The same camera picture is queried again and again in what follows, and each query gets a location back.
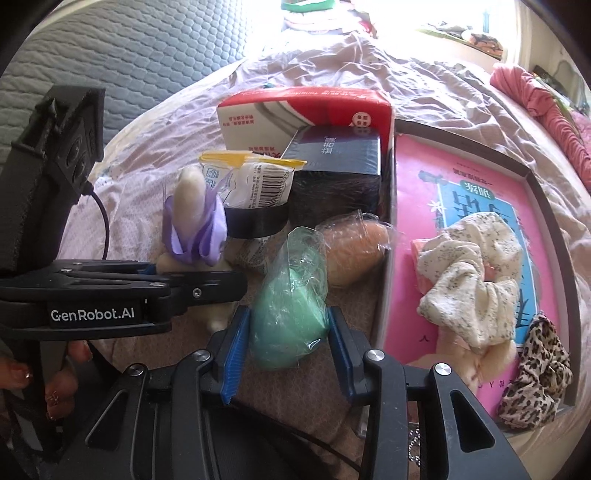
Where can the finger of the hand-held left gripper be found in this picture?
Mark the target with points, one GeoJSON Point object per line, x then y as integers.
{"type": "Point", "coordinates": [207, 288]}
{"type": "Point", "coordinates": [106, 268]}

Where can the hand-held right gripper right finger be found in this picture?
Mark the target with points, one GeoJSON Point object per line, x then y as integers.
{"type": "Point", "coordinates": [339, 350]}

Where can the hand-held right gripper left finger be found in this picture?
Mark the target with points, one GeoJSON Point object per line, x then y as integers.
{"type": "Point", "coordinates": [236, 350]}

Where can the green sponge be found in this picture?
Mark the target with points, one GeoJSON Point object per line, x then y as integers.
{"type": "Point", "coordinates": [281, 318]}

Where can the plush toy with purple ribbon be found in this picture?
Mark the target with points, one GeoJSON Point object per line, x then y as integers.
{"type": "Point", "coordinates": [194, 230]}

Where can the orange sponge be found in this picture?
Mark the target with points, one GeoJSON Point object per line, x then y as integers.
{"type": "Point", "coordinates": [355, 249]}

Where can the white plush rabbit toy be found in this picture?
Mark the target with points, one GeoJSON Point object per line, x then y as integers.
{"type": "Point", "coordinates": [461, 357]}

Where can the cream floral scrunchie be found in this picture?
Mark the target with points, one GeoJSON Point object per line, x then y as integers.
{"type": "Point", "coordinates": [466, 277]}

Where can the leopard print scrunchie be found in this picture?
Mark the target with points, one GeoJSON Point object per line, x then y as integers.
{"type": "Point", "coordinates": [535, 369]}

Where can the shallow grey cardboard box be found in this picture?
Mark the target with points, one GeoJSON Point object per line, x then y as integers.
{"type": "Point", "coordinates": [556, 277]}

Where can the person's left hand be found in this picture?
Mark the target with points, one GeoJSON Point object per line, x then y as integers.
{"type": "Point", "coordinates": [60, 392]}

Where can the white packet with yellow seal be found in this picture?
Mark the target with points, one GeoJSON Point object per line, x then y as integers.
{"type": "Point", "coordinates": [258, 184]}

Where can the dark blue box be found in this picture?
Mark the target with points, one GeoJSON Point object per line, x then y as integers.
{"type": "Point", "coordinates": [332, 184]}

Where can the pink picture book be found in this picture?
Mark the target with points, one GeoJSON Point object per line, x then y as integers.
{"type": "Point", "coordinates": [411, 194]}

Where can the grey quilted headboard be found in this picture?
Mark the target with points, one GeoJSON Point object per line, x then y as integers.
{"type": "Point", "coordinates": [161, 46]}

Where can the red and white carton box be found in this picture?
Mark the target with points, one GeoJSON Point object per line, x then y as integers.
{"type": "Point", "coordinates": [277, 110]}

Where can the stack of folded blankets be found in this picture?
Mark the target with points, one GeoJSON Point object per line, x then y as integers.
{"type": "Point", "coordinates": [323, 25]}

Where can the pink quilt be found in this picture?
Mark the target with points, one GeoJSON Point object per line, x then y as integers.
{"type": "Point", "coordinates": [554, 115]}

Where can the dark clothes pile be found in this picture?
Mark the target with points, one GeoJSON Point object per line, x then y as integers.
{"type": "Point", "coordinates": [445, 30]}

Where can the green patterned cloth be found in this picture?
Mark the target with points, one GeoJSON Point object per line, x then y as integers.
{"type": "Point", "coordinates": [556, 90]}

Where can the patterned cushion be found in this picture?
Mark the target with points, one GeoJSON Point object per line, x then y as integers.
{"type": "Point", "coordinates": [485, 44]}

